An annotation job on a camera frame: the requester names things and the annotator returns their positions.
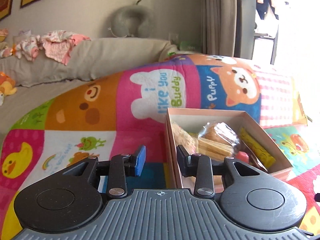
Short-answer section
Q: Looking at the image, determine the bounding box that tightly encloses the green bottle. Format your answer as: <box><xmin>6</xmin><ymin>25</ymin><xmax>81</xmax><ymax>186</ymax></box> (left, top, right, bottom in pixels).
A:
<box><xmin>178</xmin><ymin>41</ymin><xmax>201</xmax><ymax>52</ymax></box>

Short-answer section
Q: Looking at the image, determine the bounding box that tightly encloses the white pink clothes pile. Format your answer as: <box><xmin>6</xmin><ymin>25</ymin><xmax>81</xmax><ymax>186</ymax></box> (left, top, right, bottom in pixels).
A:
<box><xmin>0</xmin><ymin>34</ymin><xmax>42</xmax><ymax>62</ymax></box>

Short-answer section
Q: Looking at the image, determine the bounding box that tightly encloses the orange plush toy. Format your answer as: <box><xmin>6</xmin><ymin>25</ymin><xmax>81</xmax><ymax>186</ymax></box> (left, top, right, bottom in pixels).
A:
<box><xmin>0</xmin><ymin>71</ymin><xmax>18</xmax><ymax>97</ymax></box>

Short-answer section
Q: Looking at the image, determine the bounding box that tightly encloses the yellow snack bar packet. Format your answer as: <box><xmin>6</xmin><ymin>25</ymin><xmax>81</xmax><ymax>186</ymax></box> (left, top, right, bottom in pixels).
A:
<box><xmin>237</xmin><ymin>127</ymin><xmax>277</xmax><ymax>169</ymax></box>

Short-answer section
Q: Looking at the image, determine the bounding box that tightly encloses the grey neck pillow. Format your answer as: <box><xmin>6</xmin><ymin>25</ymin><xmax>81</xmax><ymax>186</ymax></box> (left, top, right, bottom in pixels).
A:
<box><xmin>108</xmin><ymin>0</ymin><xmax>155</xmax><ymax>38</ymax></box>

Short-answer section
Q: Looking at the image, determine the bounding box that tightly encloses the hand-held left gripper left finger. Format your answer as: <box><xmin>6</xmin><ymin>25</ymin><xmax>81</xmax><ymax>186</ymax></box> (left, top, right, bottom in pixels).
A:
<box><xmin>57</xmin><ymin>144</ymin><xmax>147</xmax><ymax>199</ymax></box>

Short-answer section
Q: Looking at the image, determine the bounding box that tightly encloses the yellow pastry packet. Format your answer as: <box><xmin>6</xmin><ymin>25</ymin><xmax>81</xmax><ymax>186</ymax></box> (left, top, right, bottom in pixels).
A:
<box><xmin>171</xmin><ymin>122</ymin><xmax>201</xmax><ymax>156</ymax></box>

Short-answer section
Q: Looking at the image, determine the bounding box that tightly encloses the colourful cartoon play mat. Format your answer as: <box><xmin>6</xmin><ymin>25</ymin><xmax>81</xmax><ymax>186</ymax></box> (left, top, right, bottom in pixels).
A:
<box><xmin>0</xmin><ymin>54</ymin><xmax>320</xmax><ymax>233</ymax></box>

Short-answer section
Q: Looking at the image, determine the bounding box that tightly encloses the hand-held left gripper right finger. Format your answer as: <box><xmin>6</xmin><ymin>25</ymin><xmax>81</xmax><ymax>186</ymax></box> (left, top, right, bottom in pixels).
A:
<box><xmin>176</xmin><ymin>144</ymin><xmax>271</xmax><ymax>200</ymax></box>

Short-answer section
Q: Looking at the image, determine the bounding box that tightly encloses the beige curtain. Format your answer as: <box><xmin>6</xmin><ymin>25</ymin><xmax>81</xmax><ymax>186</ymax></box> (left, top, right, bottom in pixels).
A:
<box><xmin>200</xmin><ymin>0</ymin><xmax>251</xmax><ymax>58</ymax></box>

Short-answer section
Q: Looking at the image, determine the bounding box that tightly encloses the dark window frame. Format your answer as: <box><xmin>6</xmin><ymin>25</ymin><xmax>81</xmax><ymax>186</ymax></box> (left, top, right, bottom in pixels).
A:
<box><xmin>252</xmin><ymin>22</ymin><xmax>280</xmax><ymax>66</ymax></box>

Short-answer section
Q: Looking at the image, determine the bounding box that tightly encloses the clear glass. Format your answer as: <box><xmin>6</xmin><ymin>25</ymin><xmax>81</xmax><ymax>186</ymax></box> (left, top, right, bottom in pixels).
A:
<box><xmin>168</xmin><ymin>31</ymin><xmax>179</xmax><ymax>45</ymax></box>

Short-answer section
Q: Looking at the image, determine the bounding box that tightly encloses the pink cardboard box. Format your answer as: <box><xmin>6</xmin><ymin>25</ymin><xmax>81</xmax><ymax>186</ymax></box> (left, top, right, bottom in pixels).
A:
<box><xmin>164</xmin><ymin>107</ymin><xmax>294</xmax><ymax>189</ymax></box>

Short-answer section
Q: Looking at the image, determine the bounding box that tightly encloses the clear bread bun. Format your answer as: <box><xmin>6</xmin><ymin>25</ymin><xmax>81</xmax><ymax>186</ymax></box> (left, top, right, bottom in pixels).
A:
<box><xmin>197</xmin><ymin>122</ymin><xmax>242</xmax><ymax>162</ymax></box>

